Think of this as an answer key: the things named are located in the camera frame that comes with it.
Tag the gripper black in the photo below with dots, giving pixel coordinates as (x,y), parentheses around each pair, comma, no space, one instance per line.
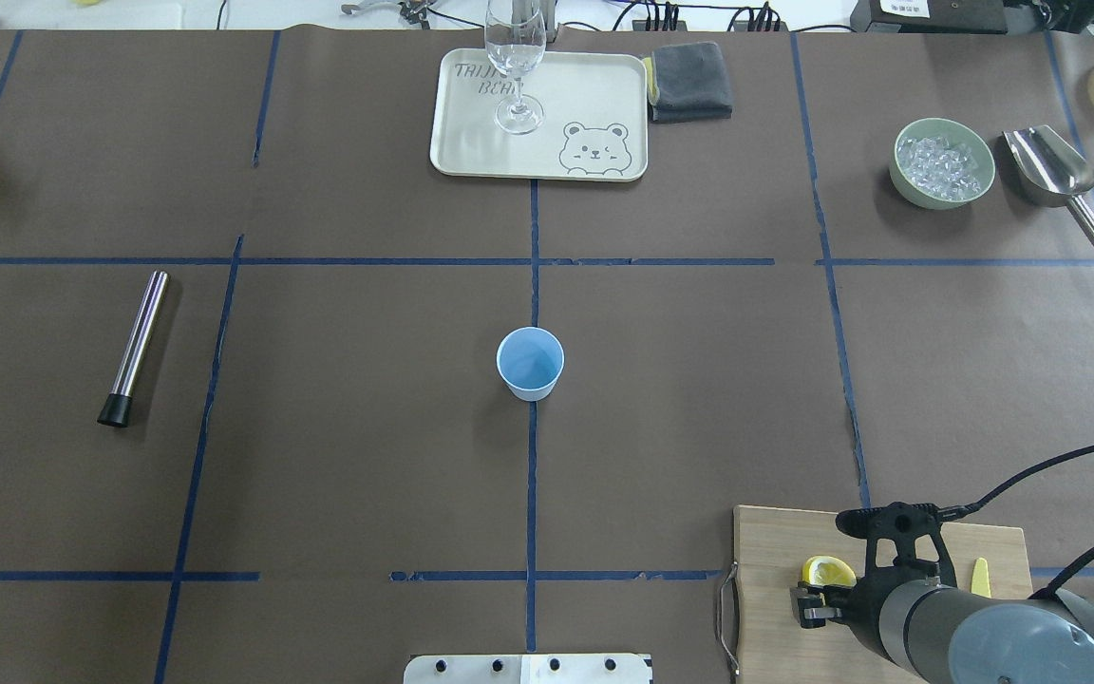
(857,600)

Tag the lemon wedge piece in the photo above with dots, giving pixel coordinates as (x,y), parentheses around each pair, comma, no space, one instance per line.
(825,570)

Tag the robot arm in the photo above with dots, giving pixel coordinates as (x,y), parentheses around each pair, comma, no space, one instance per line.
(942,634)

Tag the yellow lemon wedge peel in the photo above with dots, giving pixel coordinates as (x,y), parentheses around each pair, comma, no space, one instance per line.
(980,578)

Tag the blue plastic cup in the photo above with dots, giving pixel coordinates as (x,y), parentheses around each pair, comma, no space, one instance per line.
(530,361)

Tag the wooden cutting board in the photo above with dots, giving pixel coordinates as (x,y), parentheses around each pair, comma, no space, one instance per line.
(771,544)

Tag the green bowl with ice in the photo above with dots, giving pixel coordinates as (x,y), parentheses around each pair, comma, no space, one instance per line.
(940,164)

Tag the metal ice scoop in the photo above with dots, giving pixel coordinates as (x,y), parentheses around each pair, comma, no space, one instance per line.
(1053,173)

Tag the grey folded cloth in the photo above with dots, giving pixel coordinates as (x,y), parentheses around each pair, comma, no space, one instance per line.
(688,82)

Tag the clear wine glass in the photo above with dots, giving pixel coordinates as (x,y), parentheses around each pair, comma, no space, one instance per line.
(515,36)

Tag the steel muddler black tip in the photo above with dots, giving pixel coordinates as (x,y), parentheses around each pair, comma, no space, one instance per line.
(119,401)

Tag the cutting board metal handle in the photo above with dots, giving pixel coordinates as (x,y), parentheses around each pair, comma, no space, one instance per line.
(726,620)

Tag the white camera pole mount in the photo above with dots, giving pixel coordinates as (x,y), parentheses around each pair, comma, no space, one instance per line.
(531,668)

